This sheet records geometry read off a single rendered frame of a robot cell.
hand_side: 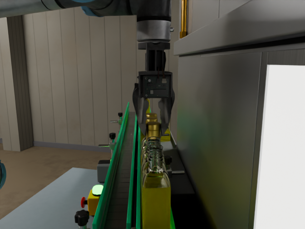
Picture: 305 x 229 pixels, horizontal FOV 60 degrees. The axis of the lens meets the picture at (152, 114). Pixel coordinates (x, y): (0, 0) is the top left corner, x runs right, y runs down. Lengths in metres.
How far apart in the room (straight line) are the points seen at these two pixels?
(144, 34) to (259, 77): 0.29
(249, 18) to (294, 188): 0.24
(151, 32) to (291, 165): 0.38
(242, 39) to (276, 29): 0.10
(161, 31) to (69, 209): 0.79
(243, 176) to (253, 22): 0.22
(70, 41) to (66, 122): 1.19
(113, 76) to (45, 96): 1.15
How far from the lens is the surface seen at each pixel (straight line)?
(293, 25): 0.32
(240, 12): 0.47
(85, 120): 4.01
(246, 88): 0.40
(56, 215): 1.10
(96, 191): 1.02
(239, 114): 0.42
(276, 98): 0.33
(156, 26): 0.57
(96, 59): 3.82
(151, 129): 0.63
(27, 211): 1.17
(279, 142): 0.32
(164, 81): 0.55
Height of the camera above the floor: 1.31
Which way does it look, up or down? 11 degrees down
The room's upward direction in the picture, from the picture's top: straight up
